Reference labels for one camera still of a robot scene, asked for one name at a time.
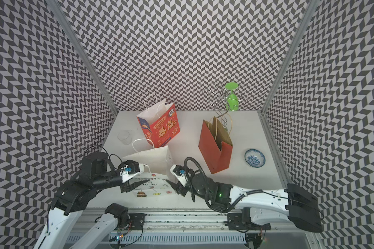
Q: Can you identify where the white happy every day bag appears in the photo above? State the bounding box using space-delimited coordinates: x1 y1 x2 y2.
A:
122 146 176 199

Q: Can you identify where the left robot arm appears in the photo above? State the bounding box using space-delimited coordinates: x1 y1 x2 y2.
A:
34 151 144 249

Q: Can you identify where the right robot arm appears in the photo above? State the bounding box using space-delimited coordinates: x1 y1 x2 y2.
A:
169 157 324 233

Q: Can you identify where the plain red paper bag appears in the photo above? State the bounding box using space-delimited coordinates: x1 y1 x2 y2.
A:
198 117 233 174

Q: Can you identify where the red printed paper bag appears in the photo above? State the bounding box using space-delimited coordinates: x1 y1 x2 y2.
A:
137 94 180 147

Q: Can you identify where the clear plastic cup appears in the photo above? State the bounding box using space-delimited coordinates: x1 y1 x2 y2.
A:
117 130 132 145

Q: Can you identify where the blue white ceramic dish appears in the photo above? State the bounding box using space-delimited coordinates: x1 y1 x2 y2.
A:
244 149 266 168

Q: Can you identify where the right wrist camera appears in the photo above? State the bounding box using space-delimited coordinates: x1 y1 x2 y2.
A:
170 165 194 187

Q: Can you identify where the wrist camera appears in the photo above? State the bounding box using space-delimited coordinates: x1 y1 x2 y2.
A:
170 165 194 187
119 160 144 183

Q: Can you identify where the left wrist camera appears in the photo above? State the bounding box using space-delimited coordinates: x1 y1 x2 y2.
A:
119 160 144 183

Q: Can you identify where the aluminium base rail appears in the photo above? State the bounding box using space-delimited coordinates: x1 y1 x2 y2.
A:
62 207 319 249

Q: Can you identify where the green wire rack stand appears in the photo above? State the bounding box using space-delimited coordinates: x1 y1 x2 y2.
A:
205 82 244 127

